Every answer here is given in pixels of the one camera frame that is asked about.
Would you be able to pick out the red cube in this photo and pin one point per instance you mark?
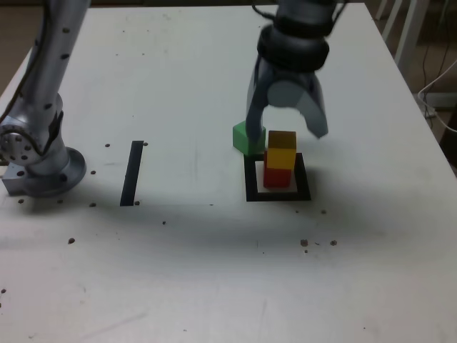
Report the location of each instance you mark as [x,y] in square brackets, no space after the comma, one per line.
[276,178]

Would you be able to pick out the thin white furniture leg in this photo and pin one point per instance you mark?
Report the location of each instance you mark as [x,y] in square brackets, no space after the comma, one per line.
[392,19]
[381,9]

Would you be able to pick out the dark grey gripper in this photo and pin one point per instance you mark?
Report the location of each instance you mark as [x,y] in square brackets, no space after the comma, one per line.
[292,75]

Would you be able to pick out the black tape square outline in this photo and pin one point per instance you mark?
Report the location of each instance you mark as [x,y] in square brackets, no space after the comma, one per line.
[278,196]

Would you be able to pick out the green cube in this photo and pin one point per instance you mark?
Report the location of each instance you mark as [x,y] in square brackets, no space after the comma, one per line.
[240,137]

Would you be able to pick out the thick white furniture leg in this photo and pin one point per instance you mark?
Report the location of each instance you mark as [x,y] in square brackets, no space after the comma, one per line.
[407,32]

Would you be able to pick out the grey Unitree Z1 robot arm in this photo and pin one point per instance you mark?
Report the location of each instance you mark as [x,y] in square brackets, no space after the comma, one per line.
[46,71]

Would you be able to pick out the yellow cube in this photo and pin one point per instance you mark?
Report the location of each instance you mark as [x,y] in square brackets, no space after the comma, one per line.
[282,157]

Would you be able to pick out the black tape strip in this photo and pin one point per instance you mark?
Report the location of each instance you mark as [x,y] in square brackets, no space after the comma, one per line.
[131,171]

